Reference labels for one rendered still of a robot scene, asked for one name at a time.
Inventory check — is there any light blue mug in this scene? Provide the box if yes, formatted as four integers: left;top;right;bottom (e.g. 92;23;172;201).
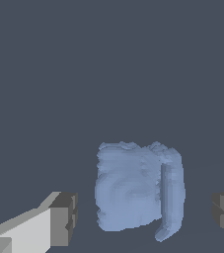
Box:
94;140;187;243

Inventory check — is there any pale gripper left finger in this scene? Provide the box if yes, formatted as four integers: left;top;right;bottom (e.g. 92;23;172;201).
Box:
0;191;79;253

